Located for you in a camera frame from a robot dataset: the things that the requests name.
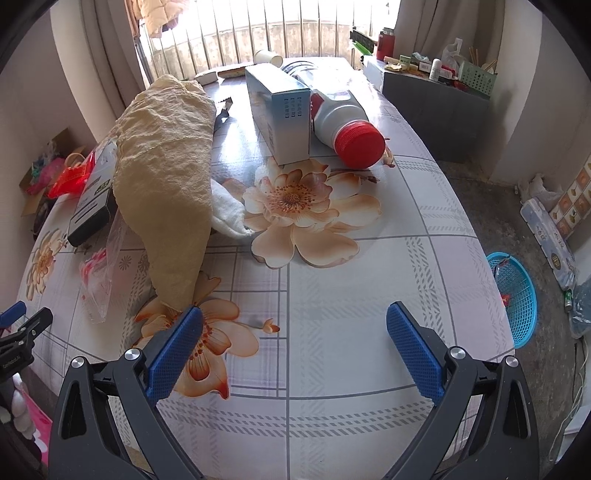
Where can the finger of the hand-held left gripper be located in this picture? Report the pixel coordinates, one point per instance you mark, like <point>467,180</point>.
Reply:
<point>11,313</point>
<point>34,323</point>

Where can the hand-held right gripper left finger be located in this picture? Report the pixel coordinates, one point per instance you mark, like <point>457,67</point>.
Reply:
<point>175,350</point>

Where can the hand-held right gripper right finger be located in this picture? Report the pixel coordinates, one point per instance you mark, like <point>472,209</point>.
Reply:
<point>413,350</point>

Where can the clear plastic bag red print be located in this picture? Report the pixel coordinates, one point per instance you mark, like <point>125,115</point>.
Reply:
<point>99,281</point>

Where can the blue plastic basket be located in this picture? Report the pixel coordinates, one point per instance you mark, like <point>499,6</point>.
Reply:
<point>521,300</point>

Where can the long black box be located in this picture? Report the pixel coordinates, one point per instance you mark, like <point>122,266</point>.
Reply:
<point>92,203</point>

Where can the red plastic packet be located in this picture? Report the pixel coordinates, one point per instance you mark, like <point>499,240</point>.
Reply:
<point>69,180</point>

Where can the white glove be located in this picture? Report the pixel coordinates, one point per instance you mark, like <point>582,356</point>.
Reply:
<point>228,212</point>

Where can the yellow crinkled cloth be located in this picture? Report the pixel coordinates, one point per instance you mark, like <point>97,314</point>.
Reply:
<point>161,184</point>

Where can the white bottle red cap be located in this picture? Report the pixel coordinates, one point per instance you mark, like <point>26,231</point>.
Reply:
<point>337,117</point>

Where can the blue and white box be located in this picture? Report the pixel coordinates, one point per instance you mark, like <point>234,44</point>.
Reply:
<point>277,115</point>

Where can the person's left hand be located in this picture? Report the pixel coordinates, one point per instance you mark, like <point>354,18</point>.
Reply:
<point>21,406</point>

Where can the pink printed bag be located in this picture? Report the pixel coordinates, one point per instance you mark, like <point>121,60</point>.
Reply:
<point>41,424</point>

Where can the floral tablecloth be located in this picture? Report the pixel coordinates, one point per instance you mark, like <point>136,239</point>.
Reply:
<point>346,300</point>

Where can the pink plastic bag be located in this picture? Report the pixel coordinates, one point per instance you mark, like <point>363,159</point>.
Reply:
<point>44,177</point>

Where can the small green bottle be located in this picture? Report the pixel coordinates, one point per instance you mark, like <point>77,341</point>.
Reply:
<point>567,300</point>

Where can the wrapped tissue roll pack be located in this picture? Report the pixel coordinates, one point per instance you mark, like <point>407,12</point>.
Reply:
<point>549,240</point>

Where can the cardboard box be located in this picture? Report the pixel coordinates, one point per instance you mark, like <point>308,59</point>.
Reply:
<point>60,138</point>

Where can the crumpled white plastic bag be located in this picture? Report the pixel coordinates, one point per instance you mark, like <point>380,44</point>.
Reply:
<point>538,189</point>

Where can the tile patterned box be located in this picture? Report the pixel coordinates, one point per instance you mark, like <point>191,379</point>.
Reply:
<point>572,203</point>

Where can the grey cabinet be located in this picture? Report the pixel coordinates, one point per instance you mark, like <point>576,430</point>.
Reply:
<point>434,115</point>

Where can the beige left curtain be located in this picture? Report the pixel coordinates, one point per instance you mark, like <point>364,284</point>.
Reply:
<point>101,60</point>

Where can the beige curtain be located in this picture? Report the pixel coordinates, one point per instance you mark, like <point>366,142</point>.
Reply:
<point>461,23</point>
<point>101,60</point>

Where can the small white box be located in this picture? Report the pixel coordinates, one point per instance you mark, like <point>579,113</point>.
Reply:
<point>206,77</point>

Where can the white foam box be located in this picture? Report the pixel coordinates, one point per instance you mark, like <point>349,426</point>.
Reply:
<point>373,73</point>

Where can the green plastic storage basket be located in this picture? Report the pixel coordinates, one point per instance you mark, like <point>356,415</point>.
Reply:
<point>478,77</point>

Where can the small white bottle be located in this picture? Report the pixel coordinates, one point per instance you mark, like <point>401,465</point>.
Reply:
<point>436,70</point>

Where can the red thermos bottle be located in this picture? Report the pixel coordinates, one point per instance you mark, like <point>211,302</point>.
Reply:
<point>385,45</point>

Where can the white paper cup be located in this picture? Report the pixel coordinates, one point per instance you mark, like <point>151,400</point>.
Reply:
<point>267,57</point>

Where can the green and black tool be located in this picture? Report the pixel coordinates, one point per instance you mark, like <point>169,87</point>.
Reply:
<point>362,44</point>

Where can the metal window railing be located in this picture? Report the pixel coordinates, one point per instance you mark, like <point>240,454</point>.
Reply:
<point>231,41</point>

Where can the beige right curtain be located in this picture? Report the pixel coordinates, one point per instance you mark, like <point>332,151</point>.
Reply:
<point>461,23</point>

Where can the hanging beige jacket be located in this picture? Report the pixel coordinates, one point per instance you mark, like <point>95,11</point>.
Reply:
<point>159,14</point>

